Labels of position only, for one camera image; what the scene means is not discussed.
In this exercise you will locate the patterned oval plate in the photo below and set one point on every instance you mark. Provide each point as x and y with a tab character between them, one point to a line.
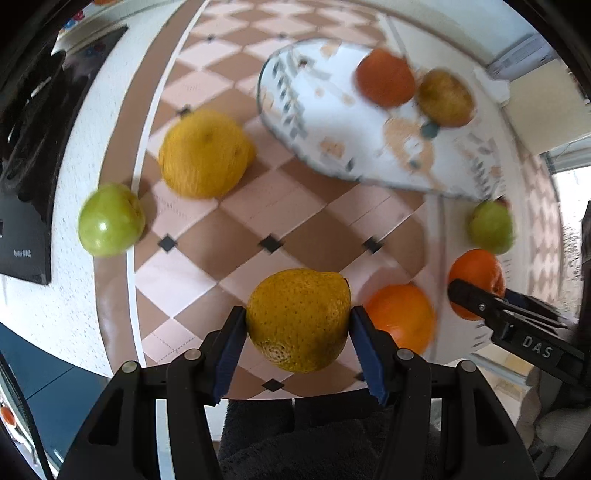
323	115

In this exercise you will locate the large yellow citrus fruit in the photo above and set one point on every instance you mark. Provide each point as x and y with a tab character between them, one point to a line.
205	154

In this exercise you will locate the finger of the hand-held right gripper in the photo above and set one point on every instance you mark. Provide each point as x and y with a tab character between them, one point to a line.
471	300
524	299

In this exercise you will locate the large orange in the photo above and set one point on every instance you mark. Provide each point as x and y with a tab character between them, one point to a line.
401	318

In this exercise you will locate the grey ribbed container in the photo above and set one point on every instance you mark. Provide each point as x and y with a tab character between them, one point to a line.
521	54

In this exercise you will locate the dark blue cabinet front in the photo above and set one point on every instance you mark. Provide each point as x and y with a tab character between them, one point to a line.
46	383

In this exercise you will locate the colourful wall stickers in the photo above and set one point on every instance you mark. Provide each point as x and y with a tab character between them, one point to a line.
76	21

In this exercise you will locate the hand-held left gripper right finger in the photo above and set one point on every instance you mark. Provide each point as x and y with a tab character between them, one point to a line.
367	355

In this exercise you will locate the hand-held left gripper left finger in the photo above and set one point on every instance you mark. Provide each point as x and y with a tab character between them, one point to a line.
228	355

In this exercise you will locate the small orange tangerine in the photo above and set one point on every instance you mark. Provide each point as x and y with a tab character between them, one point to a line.
480	268

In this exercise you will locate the red-brown round fruit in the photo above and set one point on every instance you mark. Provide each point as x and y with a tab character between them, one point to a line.
385	78

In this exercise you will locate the white lettered checkered mat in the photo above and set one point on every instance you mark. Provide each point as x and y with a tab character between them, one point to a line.
533	207

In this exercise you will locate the brown apple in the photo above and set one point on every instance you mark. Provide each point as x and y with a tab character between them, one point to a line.
445	99

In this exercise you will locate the orange round sticker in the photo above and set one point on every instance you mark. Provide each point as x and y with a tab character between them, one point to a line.
7	415

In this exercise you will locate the black glass stove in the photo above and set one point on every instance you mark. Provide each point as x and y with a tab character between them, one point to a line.
23	249

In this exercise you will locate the small yellow citrus fruit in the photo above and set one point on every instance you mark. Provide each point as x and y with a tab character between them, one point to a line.
298	318

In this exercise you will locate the brown checkered mat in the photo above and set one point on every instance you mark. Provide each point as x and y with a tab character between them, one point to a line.
286	203

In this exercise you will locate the green apple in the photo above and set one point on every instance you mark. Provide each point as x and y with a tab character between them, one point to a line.
491	227
111	220

